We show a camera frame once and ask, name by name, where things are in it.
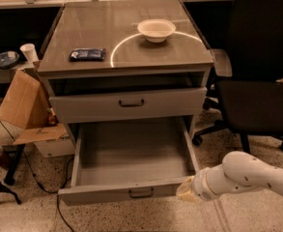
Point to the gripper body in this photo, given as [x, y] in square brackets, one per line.
[201, 187]

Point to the grey drawer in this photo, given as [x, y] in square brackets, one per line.
[128, 105]
[126, 160]

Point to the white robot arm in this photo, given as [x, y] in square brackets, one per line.
[239, 172]

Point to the grey drawer cabinet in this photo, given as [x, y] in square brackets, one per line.
[131, 63]

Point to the black office chair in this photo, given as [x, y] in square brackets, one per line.
[250, 96]

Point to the white box on floor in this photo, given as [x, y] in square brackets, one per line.
[61, 146]

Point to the white bowl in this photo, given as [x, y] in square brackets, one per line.
[156, 30]

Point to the brown cardboard box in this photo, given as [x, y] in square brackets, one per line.
[25, 106]

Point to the white paper cup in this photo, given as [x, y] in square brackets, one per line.
[29, 52]

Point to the blue plate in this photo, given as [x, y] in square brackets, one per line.
[8, 59]

